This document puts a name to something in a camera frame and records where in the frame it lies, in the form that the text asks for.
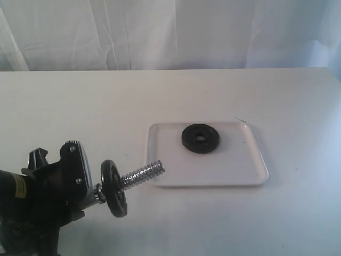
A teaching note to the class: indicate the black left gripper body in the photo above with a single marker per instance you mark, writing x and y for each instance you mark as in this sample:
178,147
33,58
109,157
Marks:
50,210

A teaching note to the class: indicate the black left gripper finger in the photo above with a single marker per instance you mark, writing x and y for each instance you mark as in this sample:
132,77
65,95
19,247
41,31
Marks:
93,197

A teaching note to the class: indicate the black weight plate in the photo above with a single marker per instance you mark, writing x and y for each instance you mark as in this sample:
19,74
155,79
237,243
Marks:
113,189
200,138

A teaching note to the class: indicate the chrome threaded dumbbell bar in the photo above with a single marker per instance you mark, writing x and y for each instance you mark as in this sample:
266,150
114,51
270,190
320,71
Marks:
140,176

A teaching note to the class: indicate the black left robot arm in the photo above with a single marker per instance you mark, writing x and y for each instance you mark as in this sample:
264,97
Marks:
18,236

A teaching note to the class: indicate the white plastic tray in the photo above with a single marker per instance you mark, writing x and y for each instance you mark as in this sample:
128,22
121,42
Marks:
236,161

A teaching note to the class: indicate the white backdrop curtain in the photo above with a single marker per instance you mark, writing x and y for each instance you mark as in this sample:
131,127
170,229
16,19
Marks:
136,35

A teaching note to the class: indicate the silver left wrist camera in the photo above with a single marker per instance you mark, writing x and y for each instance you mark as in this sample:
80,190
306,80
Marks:
75,171

